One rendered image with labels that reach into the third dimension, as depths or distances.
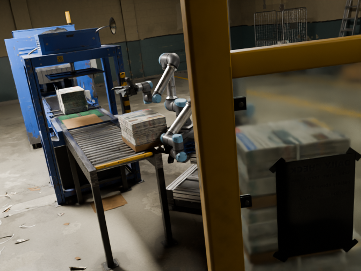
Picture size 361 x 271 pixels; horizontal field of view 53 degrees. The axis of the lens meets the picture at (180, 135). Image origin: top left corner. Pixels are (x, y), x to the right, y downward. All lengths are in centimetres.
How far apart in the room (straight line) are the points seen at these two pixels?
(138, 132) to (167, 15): 966
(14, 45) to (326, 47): 549
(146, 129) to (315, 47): 205
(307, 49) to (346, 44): 9
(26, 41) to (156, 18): 664
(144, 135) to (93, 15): 894
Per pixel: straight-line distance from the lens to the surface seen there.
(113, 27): 389
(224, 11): 81
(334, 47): 92
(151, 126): 281
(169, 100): 337
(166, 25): 1223
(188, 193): 338
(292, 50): 88
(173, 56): 323
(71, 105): 463
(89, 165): 274
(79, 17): 1145
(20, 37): 611
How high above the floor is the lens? 173
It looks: 17 degrees down
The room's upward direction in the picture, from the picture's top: 7 degrees counter-clockwise
